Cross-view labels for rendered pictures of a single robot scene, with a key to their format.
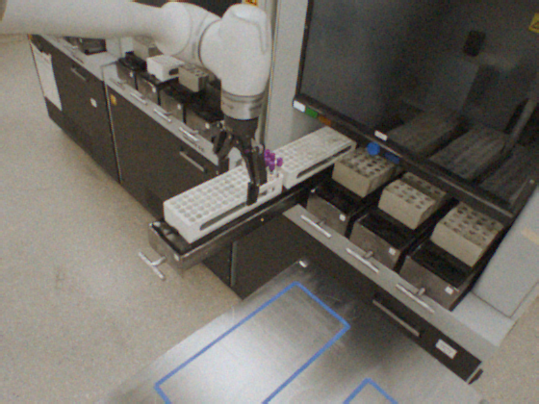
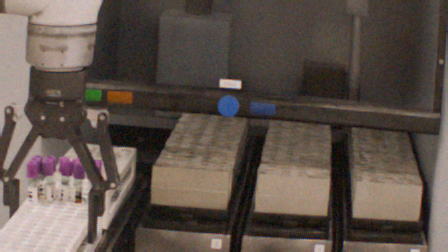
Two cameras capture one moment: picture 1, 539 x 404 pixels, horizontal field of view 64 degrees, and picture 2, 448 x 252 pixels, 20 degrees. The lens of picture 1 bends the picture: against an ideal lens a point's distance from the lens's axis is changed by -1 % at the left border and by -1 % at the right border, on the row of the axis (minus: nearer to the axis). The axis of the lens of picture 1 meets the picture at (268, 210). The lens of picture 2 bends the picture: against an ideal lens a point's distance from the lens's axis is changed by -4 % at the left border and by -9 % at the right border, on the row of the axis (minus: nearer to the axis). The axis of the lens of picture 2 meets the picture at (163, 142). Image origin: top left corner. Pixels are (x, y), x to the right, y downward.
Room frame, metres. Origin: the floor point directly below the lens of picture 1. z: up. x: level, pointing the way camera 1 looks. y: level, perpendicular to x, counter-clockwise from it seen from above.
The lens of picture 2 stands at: (-0.59, 0.92, 1.34)
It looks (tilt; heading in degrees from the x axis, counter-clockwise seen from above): 13 degrees down; 325
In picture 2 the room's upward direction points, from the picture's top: 3 degrees clockwise
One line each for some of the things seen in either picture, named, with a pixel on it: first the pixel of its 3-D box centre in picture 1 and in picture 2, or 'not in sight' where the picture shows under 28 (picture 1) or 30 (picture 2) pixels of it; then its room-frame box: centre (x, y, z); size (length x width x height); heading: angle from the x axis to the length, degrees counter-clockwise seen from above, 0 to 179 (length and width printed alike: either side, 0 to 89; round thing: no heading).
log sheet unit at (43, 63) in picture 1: (44, 76); not in sight; (2.12, 1.28, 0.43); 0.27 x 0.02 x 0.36; 49
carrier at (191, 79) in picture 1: (191, 79); not in sight; (1.40, 0.32, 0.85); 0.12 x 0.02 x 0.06; 49
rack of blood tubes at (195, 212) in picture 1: (226, 198); (47, 244); (0.81, 0.10, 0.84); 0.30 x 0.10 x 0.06; 139
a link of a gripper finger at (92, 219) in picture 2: (252, 192); (92, 215); (0.80, 0.04, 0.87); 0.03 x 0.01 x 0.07; 139
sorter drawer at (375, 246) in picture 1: (437, 193); (293, 200); (1.01, -0.48, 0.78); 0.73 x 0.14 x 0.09; 139
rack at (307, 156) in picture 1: (312, 155); (89, 187); (1.05, -0.11, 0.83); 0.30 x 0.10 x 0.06; 139
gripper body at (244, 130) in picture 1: (241, 130); (56, 101); (0.84, 0.08, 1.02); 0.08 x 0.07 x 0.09; 49
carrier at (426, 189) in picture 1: (420, 193); (294, 180); (0.90, -0.39, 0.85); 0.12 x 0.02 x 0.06; 48
